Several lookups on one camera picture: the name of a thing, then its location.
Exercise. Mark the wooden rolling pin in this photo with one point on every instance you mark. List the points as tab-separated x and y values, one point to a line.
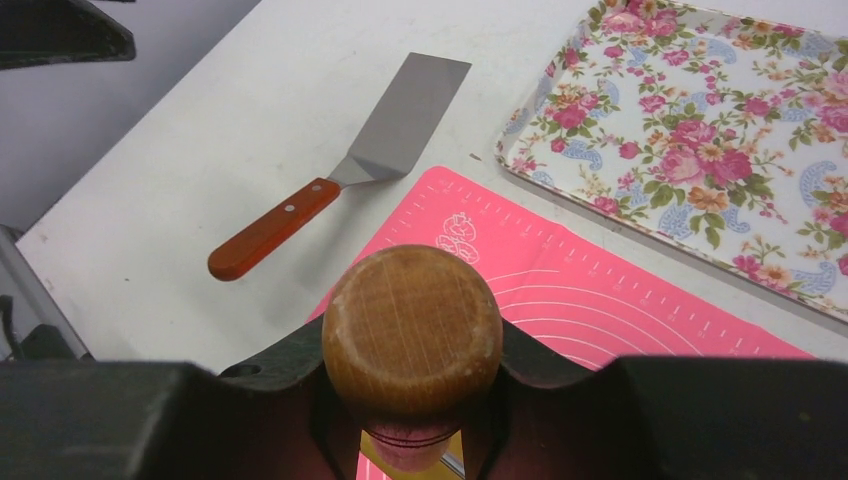
412	340

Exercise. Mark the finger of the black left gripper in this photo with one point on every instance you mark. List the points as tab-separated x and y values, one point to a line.
39	33

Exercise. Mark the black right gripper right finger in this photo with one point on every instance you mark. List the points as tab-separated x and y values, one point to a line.
658	417

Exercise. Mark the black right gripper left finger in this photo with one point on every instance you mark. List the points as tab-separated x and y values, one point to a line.
271	416

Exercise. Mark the floral rectangular tray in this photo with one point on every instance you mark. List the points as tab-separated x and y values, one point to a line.
724	136

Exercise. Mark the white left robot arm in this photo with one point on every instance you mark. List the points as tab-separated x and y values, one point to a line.
32	325

